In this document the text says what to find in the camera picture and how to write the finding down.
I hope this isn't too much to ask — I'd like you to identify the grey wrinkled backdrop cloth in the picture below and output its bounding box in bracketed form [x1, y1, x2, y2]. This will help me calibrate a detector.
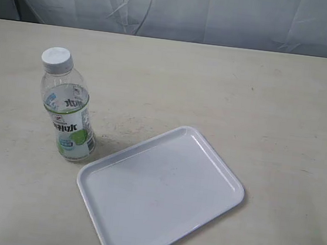
[0, 0, 327, 57]

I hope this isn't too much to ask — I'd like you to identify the white rectangular plastic tray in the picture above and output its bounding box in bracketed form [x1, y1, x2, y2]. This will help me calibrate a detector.
[76, 126, 245, 245]

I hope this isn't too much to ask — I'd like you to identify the clear plastic drink bottle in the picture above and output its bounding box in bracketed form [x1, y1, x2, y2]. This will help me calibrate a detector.
[41, 47, 96, 162]

